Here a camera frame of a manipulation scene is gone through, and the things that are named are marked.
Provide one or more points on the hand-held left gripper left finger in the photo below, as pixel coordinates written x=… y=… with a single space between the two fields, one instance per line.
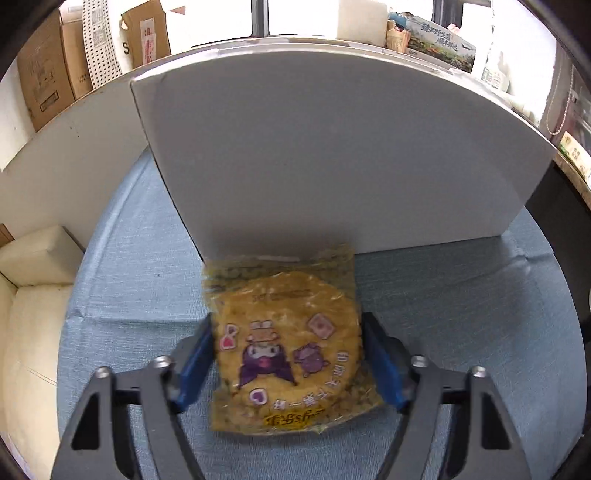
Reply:
x=197 y=362

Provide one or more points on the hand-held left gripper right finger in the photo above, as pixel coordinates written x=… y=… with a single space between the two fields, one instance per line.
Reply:
x=384 y=364

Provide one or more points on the yellow cartoon snack packet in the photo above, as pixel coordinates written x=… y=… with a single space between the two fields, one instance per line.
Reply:
x=286 y=323

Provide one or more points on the white storage box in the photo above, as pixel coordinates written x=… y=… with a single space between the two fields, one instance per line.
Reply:
x=346 y=161

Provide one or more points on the blue cloth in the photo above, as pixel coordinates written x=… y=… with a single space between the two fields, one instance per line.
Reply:
x=138 y=277

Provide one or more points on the cream sofa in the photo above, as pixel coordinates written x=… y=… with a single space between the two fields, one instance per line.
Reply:
x=32 y=332

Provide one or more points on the green white packet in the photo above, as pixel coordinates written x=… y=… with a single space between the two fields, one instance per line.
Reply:
x=576 y=152

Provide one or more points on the white label packet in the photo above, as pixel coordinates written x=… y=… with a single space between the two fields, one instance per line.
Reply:
x=495 y=74

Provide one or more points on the landscape printed box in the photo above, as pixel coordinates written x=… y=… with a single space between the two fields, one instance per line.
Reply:
x=441 y=44

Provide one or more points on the small brown paper bag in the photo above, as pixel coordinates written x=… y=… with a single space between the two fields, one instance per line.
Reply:
x=398 y=37

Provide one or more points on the large brown cardboard box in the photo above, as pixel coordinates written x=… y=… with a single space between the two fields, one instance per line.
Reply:
x=44 y=69

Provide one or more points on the open brown cardboard box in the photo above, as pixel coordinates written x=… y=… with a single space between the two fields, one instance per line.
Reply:
x=147 y=34

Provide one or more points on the white dotted paper bag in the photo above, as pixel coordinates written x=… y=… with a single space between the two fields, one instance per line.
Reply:
x=102 y=41

